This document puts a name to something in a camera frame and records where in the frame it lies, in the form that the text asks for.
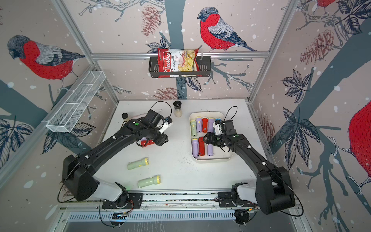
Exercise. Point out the green flashlight front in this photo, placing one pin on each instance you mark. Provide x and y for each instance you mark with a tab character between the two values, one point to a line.
155	180

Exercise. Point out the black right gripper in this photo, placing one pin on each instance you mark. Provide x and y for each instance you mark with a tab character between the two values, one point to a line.
209	139

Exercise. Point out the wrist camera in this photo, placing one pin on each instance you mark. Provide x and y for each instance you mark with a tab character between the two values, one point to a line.
217	125
166	124

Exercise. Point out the green flashlight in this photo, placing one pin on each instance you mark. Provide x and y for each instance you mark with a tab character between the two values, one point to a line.
155	180
138	163
193	126

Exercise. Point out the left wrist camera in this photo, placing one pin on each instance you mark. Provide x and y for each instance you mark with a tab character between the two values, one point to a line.
166	124

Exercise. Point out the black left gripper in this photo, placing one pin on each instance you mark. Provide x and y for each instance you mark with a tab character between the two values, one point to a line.
163	139

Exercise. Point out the red cassava chips bag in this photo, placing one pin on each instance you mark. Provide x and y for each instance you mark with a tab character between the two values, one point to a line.
177	60

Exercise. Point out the white wire mesh basket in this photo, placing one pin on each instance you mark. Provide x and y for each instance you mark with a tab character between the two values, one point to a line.
77	101

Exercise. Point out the glass grinder with black cap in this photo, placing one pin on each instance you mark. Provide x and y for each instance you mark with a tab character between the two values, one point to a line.
177	108

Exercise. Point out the black wall basket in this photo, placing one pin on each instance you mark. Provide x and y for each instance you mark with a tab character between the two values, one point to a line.
204	66

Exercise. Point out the small jar with black lid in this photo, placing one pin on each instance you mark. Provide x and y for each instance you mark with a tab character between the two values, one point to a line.
125	117

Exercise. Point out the dark red flashlight horizontal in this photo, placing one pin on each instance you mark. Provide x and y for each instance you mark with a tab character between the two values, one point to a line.
145	143

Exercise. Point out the cream plastic storage tray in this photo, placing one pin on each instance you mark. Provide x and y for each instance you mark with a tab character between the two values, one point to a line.
220	154

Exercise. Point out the red flashlight white cap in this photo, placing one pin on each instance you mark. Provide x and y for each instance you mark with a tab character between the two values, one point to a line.
204	124

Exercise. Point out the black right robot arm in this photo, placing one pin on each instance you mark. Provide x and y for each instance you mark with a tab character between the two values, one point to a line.
273	190

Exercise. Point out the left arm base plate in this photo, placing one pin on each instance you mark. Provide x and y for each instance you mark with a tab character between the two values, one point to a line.
127	201

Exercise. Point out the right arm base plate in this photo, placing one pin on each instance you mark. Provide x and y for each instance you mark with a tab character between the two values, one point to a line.
230	199

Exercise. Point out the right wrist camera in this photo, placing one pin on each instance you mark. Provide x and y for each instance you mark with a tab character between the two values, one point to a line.
217	125

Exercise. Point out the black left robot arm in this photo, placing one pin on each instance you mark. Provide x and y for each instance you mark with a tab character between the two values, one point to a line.
78	171

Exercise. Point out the purple flashlight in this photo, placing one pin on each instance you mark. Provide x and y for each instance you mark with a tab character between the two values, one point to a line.
199	124
210	125
195	147
210	151

